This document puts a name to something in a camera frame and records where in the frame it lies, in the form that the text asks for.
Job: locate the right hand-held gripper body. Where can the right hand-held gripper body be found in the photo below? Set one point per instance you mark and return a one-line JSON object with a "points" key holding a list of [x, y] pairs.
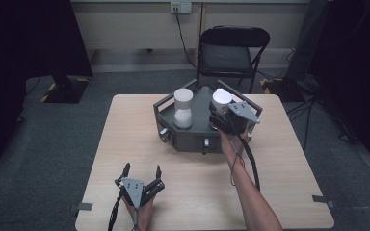
{"points": [[237, 117]]}

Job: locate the black folding chair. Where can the black folding chair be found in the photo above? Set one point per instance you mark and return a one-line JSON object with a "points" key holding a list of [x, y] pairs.
{"points": [[226, 57]]}

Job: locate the person's right hand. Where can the person's right hand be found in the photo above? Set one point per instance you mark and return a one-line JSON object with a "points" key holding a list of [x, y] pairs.
{"points": [[232, 146]]}

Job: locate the person's left hand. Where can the person's left hand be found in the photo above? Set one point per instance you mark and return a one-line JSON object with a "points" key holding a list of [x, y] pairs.
{"points": [[144, 218]]}

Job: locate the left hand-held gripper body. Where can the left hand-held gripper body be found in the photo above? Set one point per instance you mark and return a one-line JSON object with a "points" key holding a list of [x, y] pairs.
{"points": [[134, 191]]}

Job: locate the white wall socket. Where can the white wall socket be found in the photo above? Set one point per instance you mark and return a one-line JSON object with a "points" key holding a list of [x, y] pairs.
{"points": [[180, 7]]}

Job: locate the white lid seasoning jar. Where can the white lid seasoning jar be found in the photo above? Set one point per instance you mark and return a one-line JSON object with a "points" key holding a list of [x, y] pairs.
{"points": [[221, 97]]}

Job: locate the black striped floor base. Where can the black striped floor base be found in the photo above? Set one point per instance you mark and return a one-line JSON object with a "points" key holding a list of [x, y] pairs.
{"points": [[284, 89]]}

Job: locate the dark curtain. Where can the dark curtain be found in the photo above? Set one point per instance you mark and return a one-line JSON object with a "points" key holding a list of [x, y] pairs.
{"points": [[356, 64], [19, 64]]}

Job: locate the grey upright panel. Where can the grey upright panel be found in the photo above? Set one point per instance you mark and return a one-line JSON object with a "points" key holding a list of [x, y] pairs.
{"points": [[308, 38]]}

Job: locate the black corner rack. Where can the black corner rack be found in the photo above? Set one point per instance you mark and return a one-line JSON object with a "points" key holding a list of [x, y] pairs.
{"points": [[199, 131]]}

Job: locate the black stand base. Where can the black stand base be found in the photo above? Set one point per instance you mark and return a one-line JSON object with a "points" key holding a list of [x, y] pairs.
{"points": [[65, 89]]}

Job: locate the grey tape strip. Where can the grey tape strip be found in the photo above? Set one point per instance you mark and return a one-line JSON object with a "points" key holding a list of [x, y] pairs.
{"points": [[83, 206], [322, 200]]}

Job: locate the grey lid seasoning jar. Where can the grey lid seasoning jar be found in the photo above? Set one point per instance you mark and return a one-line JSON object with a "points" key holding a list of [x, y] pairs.
{"points": [[183, 109]]}

